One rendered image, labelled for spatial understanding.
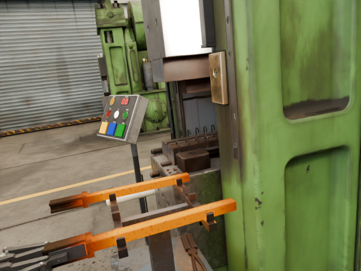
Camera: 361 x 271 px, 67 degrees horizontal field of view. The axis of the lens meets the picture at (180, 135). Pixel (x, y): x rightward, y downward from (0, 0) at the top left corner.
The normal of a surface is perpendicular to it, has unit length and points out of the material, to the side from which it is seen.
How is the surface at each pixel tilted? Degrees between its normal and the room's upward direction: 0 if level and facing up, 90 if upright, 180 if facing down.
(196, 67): 90
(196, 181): 90
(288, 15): 89
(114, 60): 89
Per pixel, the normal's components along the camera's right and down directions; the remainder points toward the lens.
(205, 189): 0.32, 0.18
